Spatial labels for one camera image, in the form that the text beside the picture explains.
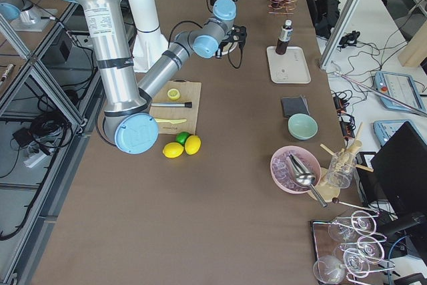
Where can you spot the white round plate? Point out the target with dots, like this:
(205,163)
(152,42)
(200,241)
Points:
(228,48)

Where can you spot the cream tray with bear print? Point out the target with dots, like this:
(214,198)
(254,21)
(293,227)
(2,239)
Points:
(289,68)

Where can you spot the dark beverage bottle white cap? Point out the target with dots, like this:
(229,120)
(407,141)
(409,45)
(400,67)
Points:
(284,37)

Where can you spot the steel cylindrical muddler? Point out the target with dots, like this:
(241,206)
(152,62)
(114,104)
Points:
(188,104)

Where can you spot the half lemon slice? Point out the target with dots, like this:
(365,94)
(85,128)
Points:
(173,94)

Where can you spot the grey folded cloth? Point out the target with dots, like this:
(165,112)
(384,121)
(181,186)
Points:
(294,105)

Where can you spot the wooden cutting board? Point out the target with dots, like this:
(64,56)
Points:
(190,92)

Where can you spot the light green bowl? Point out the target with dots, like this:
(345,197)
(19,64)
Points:
(302,126)

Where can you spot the yellow plastic knife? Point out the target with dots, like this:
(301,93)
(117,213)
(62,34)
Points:
(171,121)

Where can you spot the green lime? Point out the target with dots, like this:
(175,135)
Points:
(182,137)

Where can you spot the yellow lemon upper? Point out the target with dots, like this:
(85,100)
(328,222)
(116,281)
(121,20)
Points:
(192,144)

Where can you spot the yellow lemon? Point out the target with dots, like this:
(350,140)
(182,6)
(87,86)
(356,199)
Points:
(192,144)
(173,150)

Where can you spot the yellow lemon lower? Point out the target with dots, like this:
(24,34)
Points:
(173,150)

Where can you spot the pink bowl with ice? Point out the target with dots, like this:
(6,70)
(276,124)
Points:
(281,174)

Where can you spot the steel ice scoop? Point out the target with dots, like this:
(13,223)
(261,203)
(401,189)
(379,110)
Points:
(304,177)

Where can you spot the clear glass pitcher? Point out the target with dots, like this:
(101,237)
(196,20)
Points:
(340,171)

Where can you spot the blue teach pendant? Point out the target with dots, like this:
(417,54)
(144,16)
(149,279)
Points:
(399,86)

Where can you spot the wooden cup stand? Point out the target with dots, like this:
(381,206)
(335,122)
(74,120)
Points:
(332,192)

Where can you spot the black monitor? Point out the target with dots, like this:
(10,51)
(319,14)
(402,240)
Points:
(400,168)

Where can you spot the wine glass upper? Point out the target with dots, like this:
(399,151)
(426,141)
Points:
(349,228)

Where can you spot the wine glass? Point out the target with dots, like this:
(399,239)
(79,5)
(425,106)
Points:
(360,255)
(349,228)
(329,270)

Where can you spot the wine glass lower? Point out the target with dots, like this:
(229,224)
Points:
(329,270)

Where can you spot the wine glass middle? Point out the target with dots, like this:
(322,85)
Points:
(360,255)

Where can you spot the copper wire bottle rack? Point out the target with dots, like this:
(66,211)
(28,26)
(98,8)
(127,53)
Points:
(282,7)

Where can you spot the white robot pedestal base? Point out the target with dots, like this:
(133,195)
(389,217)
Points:
(149,43)

